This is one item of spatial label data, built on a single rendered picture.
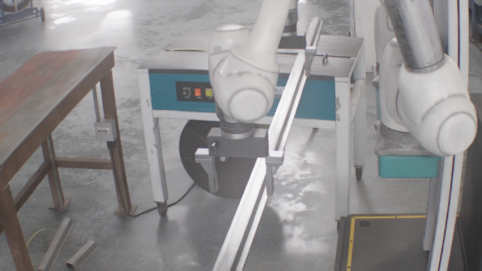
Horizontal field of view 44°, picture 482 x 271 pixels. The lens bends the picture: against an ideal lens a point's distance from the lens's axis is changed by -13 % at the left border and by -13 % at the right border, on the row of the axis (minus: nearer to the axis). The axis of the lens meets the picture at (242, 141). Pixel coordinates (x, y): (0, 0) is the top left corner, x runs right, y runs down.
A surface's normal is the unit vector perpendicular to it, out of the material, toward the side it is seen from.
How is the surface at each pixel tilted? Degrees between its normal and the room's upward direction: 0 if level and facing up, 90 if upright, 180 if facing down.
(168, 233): 0
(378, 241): 0
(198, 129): 90
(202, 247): 0
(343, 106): 90
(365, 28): 90
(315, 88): 90
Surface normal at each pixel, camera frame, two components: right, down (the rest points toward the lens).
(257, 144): -0.19, 0.43
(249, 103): 0.07, 0.54
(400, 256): -0.07, -0.90
